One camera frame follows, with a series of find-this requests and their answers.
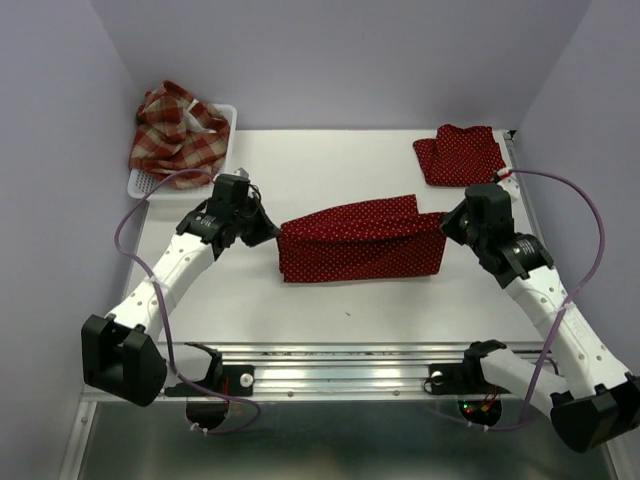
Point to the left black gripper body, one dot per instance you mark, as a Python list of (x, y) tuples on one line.
[(253, 226)]

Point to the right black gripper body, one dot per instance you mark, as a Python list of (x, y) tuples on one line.
[(482, 239)]

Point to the red polka dot skirt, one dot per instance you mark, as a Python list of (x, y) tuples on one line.
[(376, 239), (459, 157)]

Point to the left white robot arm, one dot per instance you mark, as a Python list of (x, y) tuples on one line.
[(129, 352)]

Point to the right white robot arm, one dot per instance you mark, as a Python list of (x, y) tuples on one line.
[(594, 397)]

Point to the white plastic basket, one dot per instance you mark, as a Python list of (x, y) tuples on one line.
[(140, 183)]

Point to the red beige plaid skirt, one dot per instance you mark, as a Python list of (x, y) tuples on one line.
[(179, 138)]

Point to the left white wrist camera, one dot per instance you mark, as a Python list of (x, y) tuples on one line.
[(242, 171)]

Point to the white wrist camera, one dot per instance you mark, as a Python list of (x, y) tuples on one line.
[(242, 171), (506, 180)]

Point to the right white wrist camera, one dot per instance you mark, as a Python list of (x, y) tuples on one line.
[(506, 180)]

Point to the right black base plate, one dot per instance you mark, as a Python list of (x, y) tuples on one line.
[(456, 379)]

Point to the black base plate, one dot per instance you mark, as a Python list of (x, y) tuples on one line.
[(456, 379), (232, 380)]

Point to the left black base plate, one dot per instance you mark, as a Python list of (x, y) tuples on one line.
[(232, 380)]

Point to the aluminium rail frame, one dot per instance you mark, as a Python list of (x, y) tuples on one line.
[(339, 373)]

